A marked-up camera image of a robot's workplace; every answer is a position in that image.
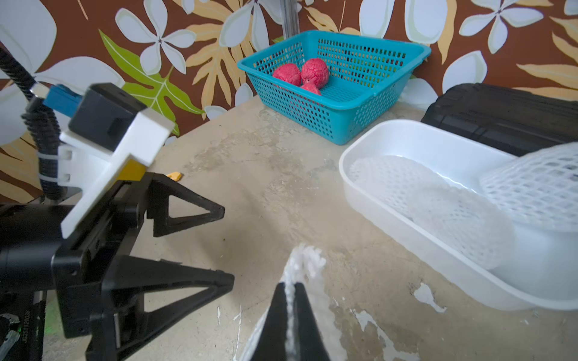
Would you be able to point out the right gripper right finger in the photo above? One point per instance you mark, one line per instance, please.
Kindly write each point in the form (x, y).
(307, 338)

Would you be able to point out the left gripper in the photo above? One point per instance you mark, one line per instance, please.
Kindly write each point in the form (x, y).
(100, 287)

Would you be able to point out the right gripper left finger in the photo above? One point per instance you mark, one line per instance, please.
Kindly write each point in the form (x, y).
(271, 342)

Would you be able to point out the removed white foam net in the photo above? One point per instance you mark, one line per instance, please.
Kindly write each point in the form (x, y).
(393, 179)

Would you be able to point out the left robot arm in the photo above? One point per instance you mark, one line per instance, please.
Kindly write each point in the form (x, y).
(45, 126)

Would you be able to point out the yellow box cutter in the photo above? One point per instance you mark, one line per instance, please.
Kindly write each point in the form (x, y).
(175, 176)

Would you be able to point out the white rectangular tub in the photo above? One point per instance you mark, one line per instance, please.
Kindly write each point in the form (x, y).
(543, 269)

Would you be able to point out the left teal plastic basket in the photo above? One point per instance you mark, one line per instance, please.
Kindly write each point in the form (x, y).
(366, 78)

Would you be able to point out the black plastic case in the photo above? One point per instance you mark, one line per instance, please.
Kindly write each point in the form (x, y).
(514, 121)

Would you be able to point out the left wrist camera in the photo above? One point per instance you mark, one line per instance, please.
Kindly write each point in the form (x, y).
(107, 128)

